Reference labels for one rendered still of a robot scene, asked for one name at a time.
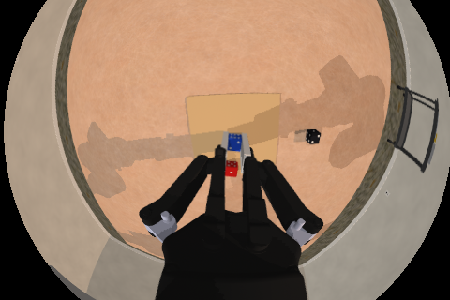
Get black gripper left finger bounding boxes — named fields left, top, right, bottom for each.
left=139, top=131, right=229, bottom=250

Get red die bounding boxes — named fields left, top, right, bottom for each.
left=225, top=160, right=238, bottom=177

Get blue die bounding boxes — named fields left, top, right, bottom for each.
left=228, top=133, right=242, bottom=152

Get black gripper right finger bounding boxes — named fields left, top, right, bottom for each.
left=240, top=133, right=323, bottom=251

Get black die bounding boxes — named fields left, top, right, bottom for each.
left=306, top=129, right=321, bottom=144

